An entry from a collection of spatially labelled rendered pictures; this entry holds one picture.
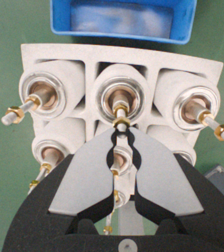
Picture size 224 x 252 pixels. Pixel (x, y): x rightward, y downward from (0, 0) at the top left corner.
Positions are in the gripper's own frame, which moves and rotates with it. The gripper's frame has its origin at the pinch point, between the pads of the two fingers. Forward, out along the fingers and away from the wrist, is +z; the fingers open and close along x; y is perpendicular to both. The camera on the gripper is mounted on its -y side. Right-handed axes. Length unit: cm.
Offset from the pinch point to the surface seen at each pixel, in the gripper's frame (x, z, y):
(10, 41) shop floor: -33.7, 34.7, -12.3
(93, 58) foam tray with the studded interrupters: -4.8, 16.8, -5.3
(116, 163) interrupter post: -0.7, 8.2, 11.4
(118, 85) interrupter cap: -0.2, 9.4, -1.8
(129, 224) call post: 2.7, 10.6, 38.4
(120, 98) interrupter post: -0.1, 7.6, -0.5
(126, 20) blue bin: 2.2, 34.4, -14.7
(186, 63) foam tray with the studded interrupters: 12.4, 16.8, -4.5
